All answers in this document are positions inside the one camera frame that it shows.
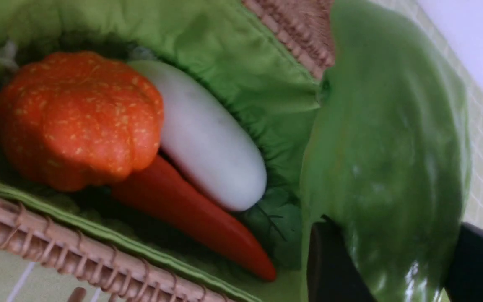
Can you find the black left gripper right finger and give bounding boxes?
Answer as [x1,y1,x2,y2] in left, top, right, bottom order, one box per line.
[445,222,483,302]

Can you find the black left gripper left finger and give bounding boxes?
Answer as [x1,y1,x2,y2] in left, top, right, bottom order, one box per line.
[307,216,375,302]

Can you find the green bitter gourd toy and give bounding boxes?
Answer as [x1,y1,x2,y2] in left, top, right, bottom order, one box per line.
[300,0,472,302]

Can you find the orange carrot toy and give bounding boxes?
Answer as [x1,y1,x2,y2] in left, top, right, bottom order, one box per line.
[110,156,277,281]

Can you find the orange pumpkin toy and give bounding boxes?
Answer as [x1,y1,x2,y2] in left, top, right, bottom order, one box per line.
[0,51,164,192]

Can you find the woven rattan basket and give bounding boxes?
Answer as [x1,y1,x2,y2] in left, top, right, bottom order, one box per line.
[0,0,333,302]

